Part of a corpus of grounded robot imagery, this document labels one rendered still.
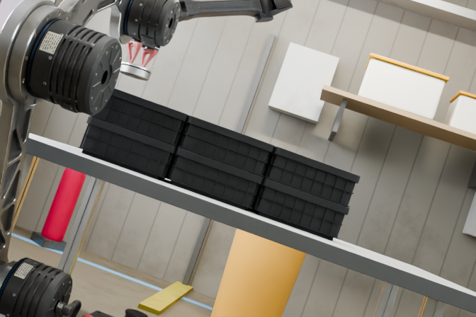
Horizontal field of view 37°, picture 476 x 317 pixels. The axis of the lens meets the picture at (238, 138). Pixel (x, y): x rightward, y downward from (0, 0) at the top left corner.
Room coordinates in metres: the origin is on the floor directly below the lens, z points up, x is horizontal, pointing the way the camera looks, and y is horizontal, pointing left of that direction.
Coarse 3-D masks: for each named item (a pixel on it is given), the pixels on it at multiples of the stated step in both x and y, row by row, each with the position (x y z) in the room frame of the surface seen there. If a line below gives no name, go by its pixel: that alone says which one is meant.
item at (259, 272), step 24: (240, 240) 4.13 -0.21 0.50; (264, 240) 4.04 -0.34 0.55; (240, 264) 4.09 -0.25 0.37; (264, 264) 4.04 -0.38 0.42; (288, 264) 4.07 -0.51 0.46; (240, 288) 4.07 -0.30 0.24; (264, 288) 4.04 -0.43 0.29; (288, 288) 4.13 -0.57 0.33; (216, 312) 4.16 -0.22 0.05; (240, 312) 4.06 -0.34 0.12; (264, 312) 4.06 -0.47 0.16
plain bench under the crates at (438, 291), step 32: (32, 160) 2.41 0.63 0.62; (64, 160) 1.81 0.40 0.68; (96, 160) 1.95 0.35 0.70; (96, 192) 3.32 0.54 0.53; (160, 192) 1.78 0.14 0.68; (192, 192) 2.12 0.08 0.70; (256, 224) 1.75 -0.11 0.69; (64, 256) 3.33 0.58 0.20; (320, 256) 1.73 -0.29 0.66; (352, 256) 1.72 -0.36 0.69; (384, 256) 2.96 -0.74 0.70; (384, 288) 3.17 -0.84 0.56; (416, 288) 1.71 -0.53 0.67; (448, 288) 1.70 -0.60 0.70
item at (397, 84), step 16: (368, 64) 4.37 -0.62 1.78; (384, 64) 4.34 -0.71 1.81; (400, 64) 4.31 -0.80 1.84; (368, 80) 4.35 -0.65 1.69; (384, 80) 4.33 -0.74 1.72; (400, 80) 4.32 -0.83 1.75; (416, 80) 4.31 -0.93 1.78; (432, 80) 4.29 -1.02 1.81; (448, 80) 4.28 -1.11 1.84; (368, 96) 4.34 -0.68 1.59; (384, 96) 4.33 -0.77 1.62; (400, 96) 4.32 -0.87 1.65; (416, 96) 4.30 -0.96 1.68; (432, 96) 4.29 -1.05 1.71; (416, 112) 4.30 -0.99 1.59; (432, 112) 4.29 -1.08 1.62
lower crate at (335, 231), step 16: (272, 192) 2.29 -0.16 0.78; (288, 192) 2.28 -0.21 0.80; (304, 192) 2.28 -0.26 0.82; (256, 208) 2.31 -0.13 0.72; (272, 208) 2.29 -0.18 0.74; (288, 208) 2.29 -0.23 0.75; (304, 208) 2.30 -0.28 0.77; (320, 208) 2.30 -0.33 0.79; (336, 208) 2.29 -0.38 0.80; (288, 224) 2.30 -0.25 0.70; (304, 224) 2.30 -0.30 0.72; (320, 224) 2.30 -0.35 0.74; (336, 224) 2.30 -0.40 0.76
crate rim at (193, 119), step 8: (192, 120) 2.26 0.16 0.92; (200, 120) 2.26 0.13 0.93; (208, 128) 2.26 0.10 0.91; (216, 128) 2.27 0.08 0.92; (224, 128) 2.27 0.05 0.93; (232, 136) 2.27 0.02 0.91; (240, 136) 2.27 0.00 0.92; (248, 136) 2.27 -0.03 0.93; (256, 144) 2.27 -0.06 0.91; (264, 144) 2.27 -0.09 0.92; (272, 152) 2.29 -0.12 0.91
